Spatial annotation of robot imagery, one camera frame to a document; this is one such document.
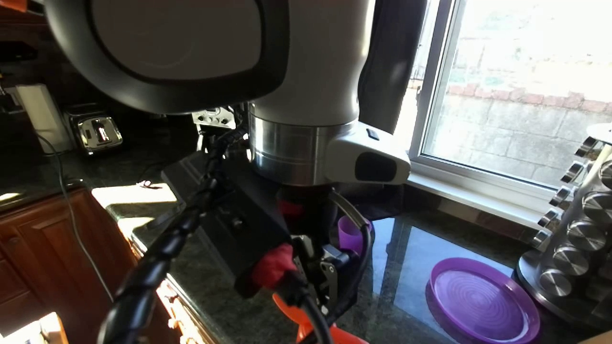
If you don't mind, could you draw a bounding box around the thin grey cable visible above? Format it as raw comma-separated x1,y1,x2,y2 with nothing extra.
36,131,120,344

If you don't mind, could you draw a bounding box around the purple plastic plate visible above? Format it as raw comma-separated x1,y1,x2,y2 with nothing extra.
424,253,543,344

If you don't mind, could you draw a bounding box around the dark curtain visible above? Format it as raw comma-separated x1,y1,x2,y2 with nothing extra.
359,0,430,137

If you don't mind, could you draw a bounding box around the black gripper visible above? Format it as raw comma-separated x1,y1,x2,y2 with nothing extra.
275,183,377,320

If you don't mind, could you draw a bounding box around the chrome toaster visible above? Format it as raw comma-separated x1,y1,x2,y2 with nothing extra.
65,110,126,156

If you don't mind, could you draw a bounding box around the orange plastic utensil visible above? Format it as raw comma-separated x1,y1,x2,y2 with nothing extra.
271,290,371,344

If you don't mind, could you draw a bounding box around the orange plastic cup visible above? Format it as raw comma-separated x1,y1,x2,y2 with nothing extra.
289,309,340,344

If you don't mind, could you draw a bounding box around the brown wooden cabinet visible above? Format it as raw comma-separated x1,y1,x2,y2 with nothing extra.
0,187,222,344

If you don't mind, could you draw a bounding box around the small purple plastic cup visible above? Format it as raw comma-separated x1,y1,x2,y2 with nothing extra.
334,213,367,257

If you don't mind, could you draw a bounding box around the window with white frame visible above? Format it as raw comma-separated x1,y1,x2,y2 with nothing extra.
390,0,612,229

